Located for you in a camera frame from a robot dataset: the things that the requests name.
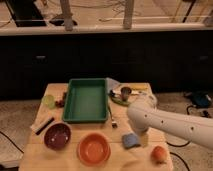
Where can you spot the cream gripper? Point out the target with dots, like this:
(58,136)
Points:
(144,138)

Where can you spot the blue sponge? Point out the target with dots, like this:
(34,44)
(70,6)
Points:
(130,140)

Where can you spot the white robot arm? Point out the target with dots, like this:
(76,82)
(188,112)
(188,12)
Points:
(198,130)

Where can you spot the green plastic tray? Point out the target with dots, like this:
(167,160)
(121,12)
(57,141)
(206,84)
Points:
(86,101)

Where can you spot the orange fruit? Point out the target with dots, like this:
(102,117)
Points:
(159,154)

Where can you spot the white plastic cup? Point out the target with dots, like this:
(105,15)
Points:
(147,100)

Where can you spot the green plate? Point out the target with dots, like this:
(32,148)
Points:
(118,100)

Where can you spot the brown metal cup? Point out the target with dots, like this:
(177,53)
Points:
(125,93)

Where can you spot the orange bowl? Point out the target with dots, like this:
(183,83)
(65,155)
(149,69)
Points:
(93,150)

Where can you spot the white cloth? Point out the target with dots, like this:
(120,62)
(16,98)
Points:
(112,84)

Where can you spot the purple bowl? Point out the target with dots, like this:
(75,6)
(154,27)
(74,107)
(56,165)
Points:
(57,136)

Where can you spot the wooden table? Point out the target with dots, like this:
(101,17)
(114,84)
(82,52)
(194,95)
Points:
(38,157)

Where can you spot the dark red small objects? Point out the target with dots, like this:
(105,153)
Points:
(60,103)

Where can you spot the small green cup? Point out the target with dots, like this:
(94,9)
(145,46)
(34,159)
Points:
(48,101)

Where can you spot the yellow handled tool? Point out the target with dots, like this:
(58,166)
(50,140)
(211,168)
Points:
(134,91)

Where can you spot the white post right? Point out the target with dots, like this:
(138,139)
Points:
(128,13)

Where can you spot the white post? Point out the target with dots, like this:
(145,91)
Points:
(128,13)
(67,15)

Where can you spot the white post left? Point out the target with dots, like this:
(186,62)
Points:
(67,15)

